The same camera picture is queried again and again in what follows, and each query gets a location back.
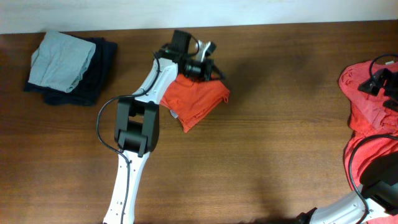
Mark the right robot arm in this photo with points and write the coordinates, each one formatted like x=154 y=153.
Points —
x=374 y=200

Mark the red garment at right edge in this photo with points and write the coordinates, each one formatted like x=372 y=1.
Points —
x=368 y=117

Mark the red printed soccer t-shirt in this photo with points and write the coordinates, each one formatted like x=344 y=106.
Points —
x=191 y=101

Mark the folded light grey garment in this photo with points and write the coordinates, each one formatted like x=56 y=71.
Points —
x=60 y=61

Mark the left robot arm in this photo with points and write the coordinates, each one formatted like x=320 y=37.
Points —
x=137 y=129

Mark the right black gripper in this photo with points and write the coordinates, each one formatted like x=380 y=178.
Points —
x=380 y=79

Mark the folded dark navy garment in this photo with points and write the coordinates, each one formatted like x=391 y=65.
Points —
x=89 y=88

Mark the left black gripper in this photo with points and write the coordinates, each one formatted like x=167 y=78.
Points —
x=205 y=73

